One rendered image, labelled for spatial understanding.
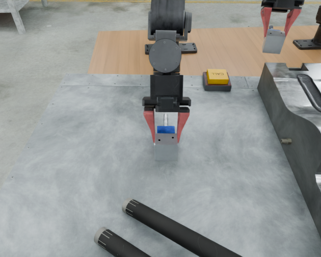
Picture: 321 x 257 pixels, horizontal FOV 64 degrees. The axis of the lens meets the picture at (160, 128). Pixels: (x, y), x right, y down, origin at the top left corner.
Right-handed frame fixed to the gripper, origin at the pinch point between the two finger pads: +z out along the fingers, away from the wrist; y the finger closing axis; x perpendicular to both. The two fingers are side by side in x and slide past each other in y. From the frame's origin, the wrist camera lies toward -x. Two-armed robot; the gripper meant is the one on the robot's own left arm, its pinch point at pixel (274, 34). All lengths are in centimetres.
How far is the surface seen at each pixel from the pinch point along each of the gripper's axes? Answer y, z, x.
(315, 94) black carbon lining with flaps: 9.9, 14.5, -12.9
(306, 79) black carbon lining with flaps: 8.8, 11.3, -7.9
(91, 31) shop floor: -166, -10, 218
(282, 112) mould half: 2.0, 19.4, -18.0
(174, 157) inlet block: -21.6, 31.1, -29.8
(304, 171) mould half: 5.2, 28.7, -31.1
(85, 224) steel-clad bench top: -35, 41, -46
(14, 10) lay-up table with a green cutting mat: -241, -22, 183
